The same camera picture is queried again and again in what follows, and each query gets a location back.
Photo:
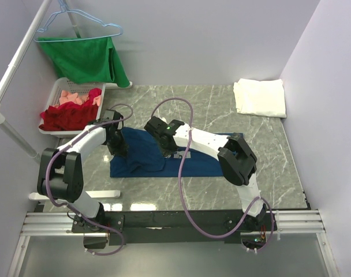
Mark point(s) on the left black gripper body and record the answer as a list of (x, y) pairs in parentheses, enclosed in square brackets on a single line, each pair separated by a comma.
[(117, 145)]

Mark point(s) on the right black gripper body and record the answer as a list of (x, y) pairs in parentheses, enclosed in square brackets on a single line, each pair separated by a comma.
[(167, 151)]

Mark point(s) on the blue mickey t shirt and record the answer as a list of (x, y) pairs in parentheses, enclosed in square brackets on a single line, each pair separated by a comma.
[(144, 159)]

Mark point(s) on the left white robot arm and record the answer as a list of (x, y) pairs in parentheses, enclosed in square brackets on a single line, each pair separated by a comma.
[(61, 172)]

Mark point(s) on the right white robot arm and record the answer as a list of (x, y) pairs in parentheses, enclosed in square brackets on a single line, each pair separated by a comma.
[(236, 159)]

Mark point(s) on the magenta garment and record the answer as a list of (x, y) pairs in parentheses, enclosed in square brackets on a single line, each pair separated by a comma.
[(95, 95)]

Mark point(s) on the white rack foot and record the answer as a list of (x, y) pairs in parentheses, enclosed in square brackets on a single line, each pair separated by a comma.
[(101, 194)]

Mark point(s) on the dark red garment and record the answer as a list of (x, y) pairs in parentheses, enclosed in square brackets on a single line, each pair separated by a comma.
[(68, 117)]

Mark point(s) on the pink garment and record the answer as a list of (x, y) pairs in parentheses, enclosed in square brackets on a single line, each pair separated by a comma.
[(76, 98)]

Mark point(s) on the white plastic laundry basket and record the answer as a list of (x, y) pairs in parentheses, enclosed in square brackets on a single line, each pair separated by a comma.
[(65, 84)]

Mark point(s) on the green hanging cloth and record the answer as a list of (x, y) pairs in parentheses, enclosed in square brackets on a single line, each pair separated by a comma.
[(85, 61)]

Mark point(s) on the folded white t shirt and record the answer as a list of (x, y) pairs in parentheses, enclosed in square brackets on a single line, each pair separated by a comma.
[(261, 98)]

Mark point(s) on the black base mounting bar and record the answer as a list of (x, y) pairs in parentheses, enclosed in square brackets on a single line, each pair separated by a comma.
[(139, 227)]

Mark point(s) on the white clothes rack pole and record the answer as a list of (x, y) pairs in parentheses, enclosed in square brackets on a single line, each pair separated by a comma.
[(30, 86)]

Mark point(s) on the light blue wire hanger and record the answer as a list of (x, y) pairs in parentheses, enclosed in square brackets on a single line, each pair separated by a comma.
[(64, 8)]

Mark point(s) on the aluminium rail frame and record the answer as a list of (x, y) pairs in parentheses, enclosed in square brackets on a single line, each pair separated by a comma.
[(57, 224)]

